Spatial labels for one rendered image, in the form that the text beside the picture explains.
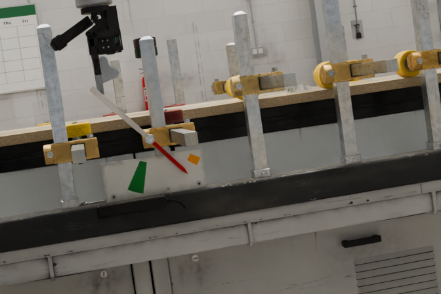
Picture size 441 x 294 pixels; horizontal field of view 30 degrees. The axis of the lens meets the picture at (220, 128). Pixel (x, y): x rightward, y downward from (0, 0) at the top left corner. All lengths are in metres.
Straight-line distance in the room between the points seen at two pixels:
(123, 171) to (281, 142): 0.52
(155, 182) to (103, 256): 0.23
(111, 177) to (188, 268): 0.45
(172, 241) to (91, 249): 0.21
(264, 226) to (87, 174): 0.52
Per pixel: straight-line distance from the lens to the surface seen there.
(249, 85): 2.14
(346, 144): 2.22
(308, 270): 2.50
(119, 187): 2.11
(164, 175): 2.11
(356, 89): 2.43
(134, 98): 9.25
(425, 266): 2.61
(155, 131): 2.10
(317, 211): 2.24
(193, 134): 1.83
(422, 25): 2.30
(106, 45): 2.02
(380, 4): 10.06
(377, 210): 2.29
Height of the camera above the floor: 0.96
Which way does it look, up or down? 3 degrees down
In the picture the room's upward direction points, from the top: 8 degrees counter-clockwise
